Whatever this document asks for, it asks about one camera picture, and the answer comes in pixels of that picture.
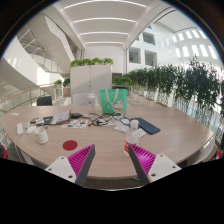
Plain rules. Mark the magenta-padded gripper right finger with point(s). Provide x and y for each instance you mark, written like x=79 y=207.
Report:
x=161 y=166

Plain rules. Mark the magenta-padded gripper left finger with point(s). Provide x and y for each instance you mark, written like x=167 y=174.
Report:
x=62 y=168

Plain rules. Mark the flat round red coaster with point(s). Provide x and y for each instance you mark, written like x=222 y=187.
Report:
x=70 y=145

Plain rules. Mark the white grid-pattern mug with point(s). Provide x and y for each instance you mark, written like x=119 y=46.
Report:
x=41 y=136

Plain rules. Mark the dark blue keyboard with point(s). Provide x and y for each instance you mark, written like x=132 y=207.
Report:
x=146 y=126

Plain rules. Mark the small teal tube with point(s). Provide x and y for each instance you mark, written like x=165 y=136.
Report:
x=45 y=126

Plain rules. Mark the black notebook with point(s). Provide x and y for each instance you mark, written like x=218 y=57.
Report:
x=47 y=120

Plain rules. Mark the white printed booklet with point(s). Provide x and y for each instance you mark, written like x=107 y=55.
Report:
x=61 y=117

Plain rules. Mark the small black case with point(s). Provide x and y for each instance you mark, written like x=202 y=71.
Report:
x=76 y=115

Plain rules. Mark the small grey-white case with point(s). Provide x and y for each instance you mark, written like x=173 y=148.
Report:
x=27 y=125

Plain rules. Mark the dark red phone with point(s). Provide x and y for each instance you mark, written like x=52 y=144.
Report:
x=34 y=120

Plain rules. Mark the white tissue packet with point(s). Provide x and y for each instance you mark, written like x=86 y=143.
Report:
x=120 y=127

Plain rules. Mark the white power strip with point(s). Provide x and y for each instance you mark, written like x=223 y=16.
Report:
x=20 y=129

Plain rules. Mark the red chair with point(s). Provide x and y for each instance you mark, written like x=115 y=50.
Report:
x=2 y=151

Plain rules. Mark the black chair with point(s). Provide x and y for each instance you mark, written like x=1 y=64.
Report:
x=44 y=101

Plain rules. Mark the clear tumbler with white lid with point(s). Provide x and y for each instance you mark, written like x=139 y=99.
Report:
x=91 y=104

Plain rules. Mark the plant in brown planter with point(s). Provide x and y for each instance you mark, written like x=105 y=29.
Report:
x=66 y=90

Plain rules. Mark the green tote bag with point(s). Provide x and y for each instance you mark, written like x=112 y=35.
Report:
x=113 y=100

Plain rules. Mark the row of tall green plants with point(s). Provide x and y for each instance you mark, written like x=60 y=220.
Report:
x=180 y=83

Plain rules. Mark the plant in white planter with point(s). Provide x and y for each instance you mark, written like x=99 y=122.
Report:
x=58 y=82

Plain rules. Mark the white cabinet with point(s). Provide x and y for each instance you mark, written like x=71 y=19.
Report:
x=90 y=81

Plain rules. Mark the green plants atop cabinet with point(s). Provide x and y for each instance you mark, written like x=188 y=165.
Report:
x=90 y=62

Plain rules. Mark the ceiling light strips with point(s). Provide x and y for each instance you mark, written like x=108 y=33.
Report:
x=103 y=20

